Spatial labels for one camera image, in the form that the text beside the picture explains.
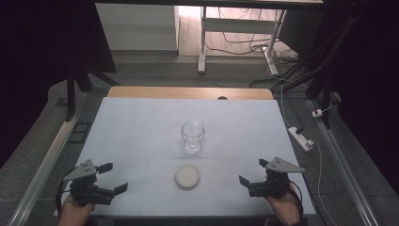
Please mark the clear glass jar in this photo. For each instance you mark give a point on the clear glass jar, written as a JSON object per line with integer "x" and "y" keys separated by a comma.
{"x": 192, "y": 139}

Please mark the pale blue table mat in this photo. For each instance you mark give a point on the pale blue table mat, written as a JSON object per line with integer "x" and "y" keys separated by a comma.
{"x": 141, "y": 132}

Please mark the black floor bracket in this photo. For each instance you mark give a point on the black floor bracket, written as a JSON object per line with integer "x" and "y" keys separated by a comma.
{"x": 79, "y": 132}

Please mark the person's right hand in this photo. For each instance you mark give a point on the person's right hand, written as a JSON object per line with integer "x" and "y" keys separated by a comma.
{"x": 287, "y": 208}

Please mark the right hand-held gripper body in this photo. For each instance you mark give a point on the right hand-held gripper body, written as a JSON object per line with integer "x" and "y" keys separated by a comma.
{"x": 273, "y": 188}

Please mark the small white adapter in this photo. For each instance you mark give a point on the small white adapter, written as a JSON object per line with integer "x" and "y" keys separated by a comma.
{"x": 317, "y": 113}

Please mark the person's left hand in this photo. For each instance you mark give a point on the person's left hand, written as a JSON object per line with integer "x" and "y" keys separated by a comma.
{"x": 73, "y": 215}

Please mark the black plug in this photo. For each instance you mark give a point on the black plug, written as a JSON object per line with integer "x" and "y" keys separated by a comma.
{"x": 300, "y": 130}

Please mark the white power strip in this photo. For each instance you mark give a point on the white power strip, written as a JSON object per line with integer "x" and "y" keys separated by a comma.
{"x": 301, "y": 139}

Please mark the black curtain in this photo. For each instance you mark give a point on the black curtain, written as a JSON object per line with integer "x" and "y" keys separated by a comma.
{"x": 37, "y": 62}
{"x": 370, "y": 78}

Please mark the cream round jar lid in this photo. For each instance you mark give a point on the cream round jar lid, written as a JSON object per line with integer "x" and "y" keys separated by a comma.
{"x": 187, "y": 177}

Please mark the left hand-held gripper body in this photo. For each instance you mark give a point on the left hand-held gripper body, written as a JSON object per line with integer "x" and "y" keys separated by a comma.
{"x": 91, "y": 194}

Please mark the aluminium floor rail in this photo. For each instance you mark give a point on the aluminium floor rail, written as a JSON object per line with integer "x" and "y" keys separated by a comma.
{"x": 345, "y": 169}
{"x": 47, "y": 163}

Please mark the white desk frame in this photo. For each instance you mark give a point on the white desk frame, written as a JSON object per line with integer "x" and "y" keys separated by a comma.
{"x": 238, "y": 25}

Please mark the black metal stand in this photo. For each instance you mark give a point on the black metal stand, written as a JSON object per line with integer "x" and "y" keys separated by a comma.
{"x": 71, "y": 94}
{"x": 323, "y": 78}

